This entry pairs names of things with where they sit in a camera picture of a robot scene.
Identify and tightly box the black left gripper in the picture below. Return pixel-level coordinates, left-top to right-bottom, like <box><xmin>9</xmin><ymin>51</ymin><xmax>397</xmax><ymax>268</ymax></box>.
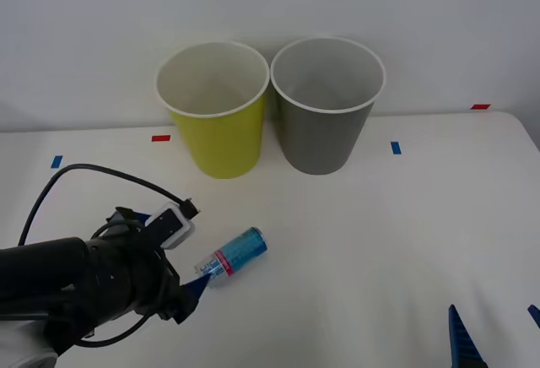
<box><xmin>84</xmin><ymin>206</ymin><xmax>213</xmax><ymax>335</ymax></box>

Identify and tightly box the blue drink can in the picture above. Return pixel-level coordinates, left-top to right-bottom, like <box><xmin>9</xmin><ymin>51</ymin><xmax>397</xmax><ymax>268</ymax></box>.
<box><xmin>192</xmin><ymin>226</ymin><xmax>270</xmax><ymax>290</ymax></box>

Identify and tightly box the yellow-green plastic bin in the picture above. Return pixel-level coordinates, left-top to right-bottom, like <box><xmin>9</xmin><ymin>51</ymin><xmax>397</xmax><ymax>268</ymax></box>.
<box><xmin>154</xmin><ymin>41</ymin><xmax>271</xmax><ymax>180</ymax></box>

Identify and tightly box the grey plastic bin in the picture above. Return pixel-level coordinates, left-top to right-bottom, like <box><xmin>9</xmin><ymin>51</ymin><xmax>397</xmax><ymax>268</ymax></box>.
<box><xmin>269</xmin><ymin>36</ymin><xmax>387</xmax><ymax>176</ymax></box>

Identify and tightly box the pale grey left wrist camera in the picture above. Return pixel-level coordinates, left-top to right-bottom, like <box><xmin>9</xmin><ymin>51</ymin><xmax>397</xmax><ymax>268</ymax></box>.
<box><xmin>145</xmin><ymin>201</ymin><xmax>197</xmax><ymax>252</ymax></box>

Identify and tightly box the black camera cable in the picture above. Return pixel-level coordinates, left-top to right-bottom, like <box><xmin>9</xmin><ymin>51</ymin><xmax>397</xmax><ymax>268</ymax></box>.
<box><xmin>17</xmin><ymin>163</ymin><xmax>202</xmax><ymax>246</ymax></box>

